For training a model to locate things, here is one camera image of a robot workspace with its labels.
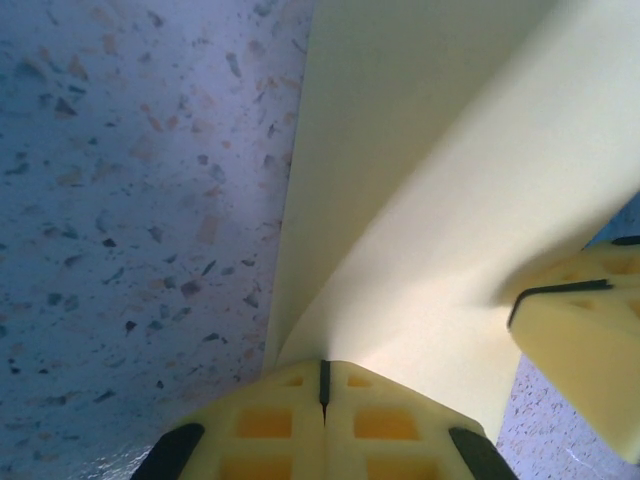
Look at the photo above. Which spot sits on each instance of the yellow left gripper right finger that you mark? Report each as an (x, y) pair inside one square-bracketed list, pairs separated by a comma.
[(390, 430)]

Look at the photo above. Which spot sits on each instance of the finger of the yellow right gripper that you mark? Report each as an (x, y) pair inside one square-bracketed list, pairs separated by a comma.
[(580, 360), (610, 262)]

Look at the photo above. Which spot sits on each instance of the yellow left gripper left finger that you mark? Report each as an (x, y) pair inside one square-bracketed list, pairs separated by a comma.
[(260, 430)]

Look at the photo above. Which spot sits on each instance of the yellow paper sheet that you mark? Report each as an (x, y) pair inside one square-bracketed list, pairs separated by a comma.
[(400, 150)]

